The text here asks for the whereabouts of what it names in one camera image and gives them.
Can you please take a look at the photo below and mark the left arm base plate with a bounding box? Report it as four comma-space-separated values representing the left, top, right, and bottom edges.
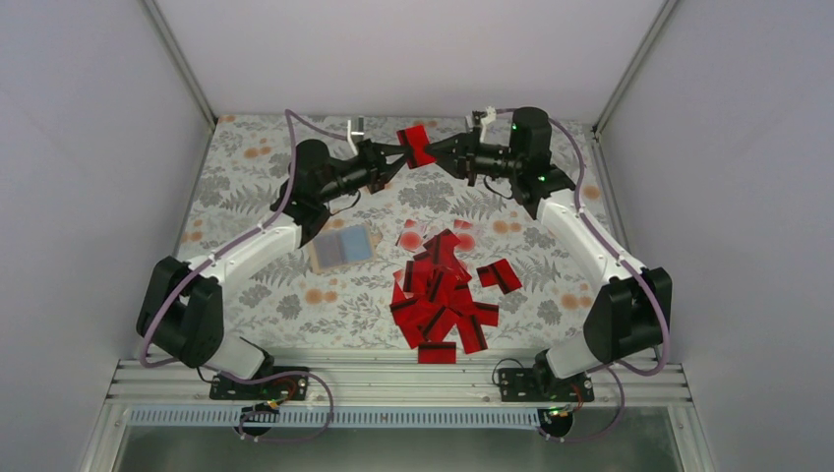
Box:
208, 366, 310, 402

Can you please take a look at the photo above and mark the beige card holder wallet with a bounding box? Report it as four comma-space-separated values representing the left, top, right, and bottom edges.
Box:
308, 224, 381, 273

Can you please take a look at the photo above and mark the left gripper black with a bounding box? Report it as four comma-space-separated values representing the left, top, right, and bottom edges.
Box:
316, 139, 412, 204

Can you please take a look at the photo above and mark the floral patterned table mat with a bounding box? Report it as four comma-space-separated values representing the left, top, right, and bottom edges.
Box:
177, 114, 596, 349

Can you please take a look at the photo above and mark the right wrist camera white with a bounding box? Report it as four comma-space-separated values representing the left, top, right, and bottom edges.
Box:
466, 106, 498, 144

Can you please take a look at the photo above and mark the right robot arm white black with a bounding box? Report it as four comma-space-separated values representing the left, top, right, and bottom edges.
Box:
424, 106, 673, 400

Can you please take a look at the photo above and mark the red card pile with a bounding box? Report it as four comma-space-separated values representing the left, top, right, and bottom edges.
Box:
477, 259, 522, 294
389, 297, 433, 348
402, 229, 474, 314

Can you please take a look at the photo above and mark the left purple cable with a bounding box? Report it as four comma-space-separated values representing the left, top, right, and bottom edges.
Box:
139, 107, 353, 444

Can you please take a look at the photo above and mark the aluminium rail frame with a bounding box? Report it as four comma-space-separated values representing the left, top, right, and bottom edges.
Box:
106, 348, 692, 407

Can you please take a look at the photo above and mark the clear card red dot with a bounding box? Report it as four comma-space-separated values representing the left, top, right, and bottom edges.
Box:
452, 219, 477, 252
395, 219, 429, 253

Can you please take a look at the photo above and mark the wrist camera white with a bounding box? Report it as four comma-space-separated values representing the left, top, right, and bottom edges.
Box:
346, 116, 365, 155
466, 106, 498, 144

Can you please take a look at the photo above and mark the red card centre pile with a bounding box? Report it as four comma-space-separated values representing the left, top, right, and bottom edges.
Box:
402, 229, 474, 314

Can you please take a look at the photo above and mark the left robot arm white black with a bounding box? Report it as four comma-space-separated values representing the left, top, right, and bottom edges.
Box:
137, 139, 413, 398

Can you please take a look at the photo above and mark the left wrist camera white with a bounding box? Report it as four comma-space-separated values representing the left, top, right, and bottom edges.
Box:
346, 116, 365, 155

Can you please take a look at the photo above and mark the red card right pile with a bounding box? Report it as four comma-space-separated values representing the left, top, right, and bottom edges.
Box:
477, 259, 522, 294

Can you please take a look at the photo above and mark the clear card red dot left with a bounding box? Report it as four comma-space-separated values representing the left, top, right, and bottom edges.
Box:
395, 219, 429, 253

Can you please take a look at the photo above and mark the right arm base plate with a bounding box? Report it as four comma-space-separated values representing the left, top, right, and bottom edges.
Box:
494, 367, 595, 403

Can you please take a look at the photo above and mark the red card left pile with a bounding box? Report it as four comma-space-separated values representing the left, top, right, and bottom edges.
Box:
389, 297, 433, 348

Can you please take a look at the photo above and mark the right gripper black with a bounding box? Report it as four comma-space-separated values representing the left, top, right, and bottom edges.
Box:
422, 126, 521, 187

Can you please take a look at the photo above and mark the clear card red dot right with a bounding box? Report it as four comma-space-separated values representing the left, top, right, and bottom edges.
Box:
452, 219, 477, 252

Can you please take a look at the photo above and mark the red card on rail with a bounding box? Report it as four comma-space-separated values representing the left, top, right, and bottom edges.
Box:
417, 342, 457, 364

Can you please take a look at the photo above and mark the red card lower right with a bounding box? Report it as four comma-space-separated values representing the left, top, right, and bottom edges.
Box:
454, 302, 500, 354

